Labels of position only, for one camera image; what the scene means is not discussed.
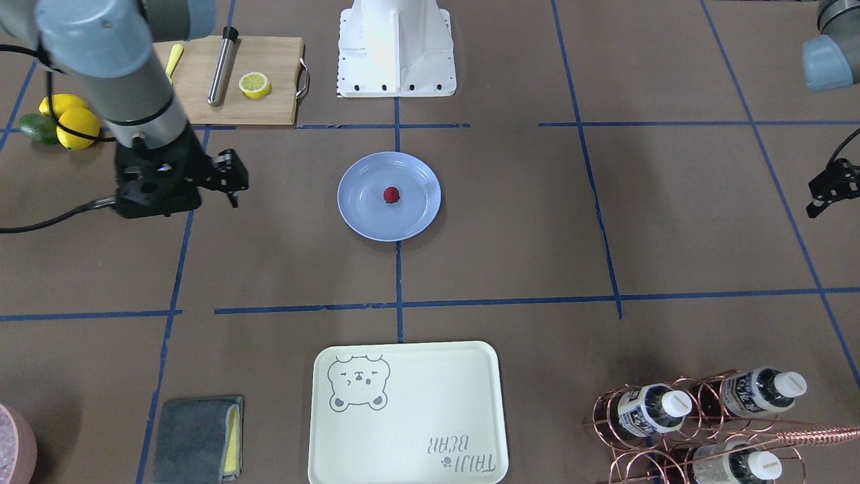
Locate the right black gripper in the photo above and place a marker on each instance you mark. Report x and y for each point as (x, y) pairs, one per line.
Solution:
(195, 161)

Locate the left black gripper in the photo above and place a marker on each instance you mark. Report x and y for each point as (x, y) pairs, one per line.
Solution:
(832, 183)

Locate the blue plate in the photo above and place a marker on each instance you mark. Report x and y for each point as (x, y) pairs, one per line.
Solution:
(360, 201)

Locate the red strawberry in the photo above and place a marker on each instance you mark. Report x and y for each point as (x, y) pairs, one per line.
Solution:
(391, 195)

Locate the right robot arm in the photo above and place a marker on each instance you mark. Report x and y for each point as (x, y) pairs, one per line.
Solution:
(108, 48)

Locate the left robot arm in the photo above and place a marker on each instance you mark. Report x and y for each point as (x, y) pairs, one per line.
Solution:
(831, 61)

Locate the yellow lemon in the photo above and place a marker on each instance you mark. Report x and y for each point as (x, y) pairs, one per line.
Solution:
(76, 128)
(57, 104)

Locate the steel muddler rod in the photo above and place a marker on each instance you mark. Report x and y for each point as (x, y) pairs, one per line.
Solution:
(227, 53)

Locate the green lime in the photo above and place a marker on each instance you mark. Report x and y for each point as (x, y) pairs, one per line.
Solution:
(39, 129)

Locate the yellow plastic knife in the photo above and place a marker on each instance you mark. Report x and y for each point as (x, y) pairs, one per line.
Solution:
(175, 53)

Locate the lemon half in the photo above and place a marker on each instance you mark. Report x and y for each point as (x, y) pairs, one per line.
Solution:
(255, 85)

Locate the tea bottle far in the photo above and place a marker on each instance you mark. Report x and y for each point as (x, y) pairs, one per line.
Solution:
(760, 392)

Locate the tea bottle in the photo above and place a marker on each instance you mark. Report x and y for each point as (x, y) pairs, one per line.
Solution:
(651, 409)
(734, 462)
(760, 392)

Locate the grey folded cloth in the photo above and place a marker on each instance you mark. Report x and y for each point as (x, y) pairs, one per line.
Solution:
(200, 440)

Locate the tea bottle middle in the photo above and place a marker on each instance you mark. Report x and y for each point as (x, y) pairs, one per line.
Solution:
(651, 409)

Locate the tea bottle near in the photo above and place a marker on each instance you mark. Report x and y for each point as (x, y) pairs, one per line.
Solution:
(734, 462)

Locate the pink bowl of ice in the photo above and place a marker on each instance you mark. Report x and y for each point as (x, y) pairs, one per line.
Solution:
(19, 447)

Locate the cream bear tray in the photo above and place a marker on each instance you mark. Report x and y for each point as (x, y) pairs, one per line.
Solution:
(408, 413)

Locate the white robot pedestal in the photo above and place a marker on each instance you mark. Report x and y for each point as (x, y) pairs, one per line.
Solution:
(395, 49)

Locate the copper wire bottle rack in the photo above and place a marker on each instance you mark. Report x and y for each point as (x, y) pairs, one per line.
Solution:
(649, 459)

